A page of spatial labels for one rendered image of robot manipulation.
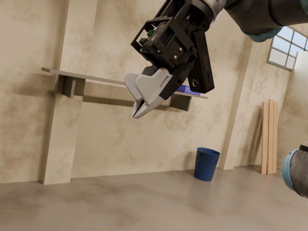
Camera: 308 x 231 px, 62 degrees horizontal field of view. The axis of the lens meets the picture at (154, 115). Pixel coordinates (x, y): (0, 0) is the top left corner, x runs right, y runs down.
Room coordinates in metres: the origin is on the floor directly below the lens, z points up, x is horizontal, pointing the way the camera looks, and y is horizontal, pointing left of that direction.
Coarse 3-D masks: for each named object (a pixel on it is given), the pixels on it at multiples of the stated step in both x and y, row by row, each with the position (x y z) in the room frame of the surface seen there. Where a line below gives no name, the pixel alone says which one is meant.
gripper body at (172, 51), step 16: (176, 0) 0.44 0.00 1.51; (192, 0) 0.44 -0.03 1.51; (160, 16) 0.43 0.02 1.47; (176, 16) 0.42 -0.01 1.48; (192, 16) 0.45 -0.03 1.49; (208, 16) 0.44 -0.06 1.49; (160, 32) 0.40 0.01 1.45; (176, 32) 0.41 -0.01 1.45; (144, 48) 0.42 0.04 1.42; (160, 48) 0.39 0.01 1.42; (176, 48) 0.42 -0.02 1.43; (192, 48) 0.44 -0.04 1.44; (160, 64) 0.45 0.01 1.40; (176, 64) 0.42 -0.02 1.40; (192, 64) 0.43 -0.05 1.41
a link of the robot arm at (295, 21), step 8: (272, 0) 0.44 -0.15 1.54; (280, 0) 0.43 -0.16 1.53; (288, 0) 0.41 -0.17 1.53; (296, 0) 0.40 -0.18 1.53; (304, 0) 0.39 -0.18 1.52; (272, 8) 0.44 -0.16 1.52; (280, 8) 0.43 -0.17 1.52; (288, 8) 0.42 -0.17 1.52; (296, 8) 0.41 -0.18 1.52; (304, 8) 0.39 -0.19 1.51; (272, 16) 0.45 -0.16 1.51; (280, 16) 0.44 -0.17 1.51; (288, 16) 0.43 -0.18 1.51; (296, 16) 0.42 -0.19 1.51; (304, 16) 0.41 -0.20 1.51; (280, 24) 0.46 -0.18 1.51; (288, 24) 0.45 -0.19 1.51; (296, 24) 0.45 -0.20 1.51
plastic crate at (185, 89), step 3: (180, 87) 3.60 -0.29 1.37; (183, 87) 3.55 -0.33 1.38; (186, 87) 3.53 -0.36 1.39; (189, 87) 3.56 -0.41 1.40; (177, 90) 3.64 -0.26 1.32; (180, 90) 3.59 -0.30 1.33; (183, 90) 3.54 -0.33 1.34; (186, 90) 3.54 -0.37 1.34; (189, 90) 3.57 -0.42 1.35; (189, 93) 3.58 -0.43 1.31; (192, 93) 3.61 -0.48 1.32; (195, 93) 3.64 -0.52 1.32; (198, 93) 3.68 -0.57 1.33
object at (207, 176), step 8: (200, 152) 3.95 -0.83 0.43; (208, 152) 4.23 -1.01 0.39; (216, 152) 4.15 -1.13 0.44; (200, 160) 3.94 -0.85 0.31; (208, 160) 3.88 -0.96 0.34; (216, 160) 3.92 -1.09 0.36; (200, 168) 3.93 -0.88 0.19; (208, 168) 3.89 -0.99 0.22; (200, 176) 3.93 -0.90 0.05; (208, 176) 3.91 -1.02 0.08
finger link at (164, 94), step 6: (180, 66) 0.42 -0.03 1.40; (186, 66) 0.42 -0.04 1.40; (192, 66) 0.42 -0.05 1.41; (174, 72) 0.42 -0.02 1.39; (180, 72) 0.41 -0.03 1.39; (186, 72) 0.41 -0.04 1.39; (174, 78) 0.41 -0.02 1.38; (180, 78) 0.41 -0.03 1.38; (168, 84) 0.41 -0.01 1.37; (174, 84) 0.41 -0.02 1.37; (180, 84) 0.41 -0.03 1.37; (162, 90) 0.41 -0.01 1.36; (168, 90) 0.41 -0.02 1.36; (174, 90) 0.41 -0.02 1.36; (162, 96) 0.41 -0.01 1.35; (168, 96) 0.41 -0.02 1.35
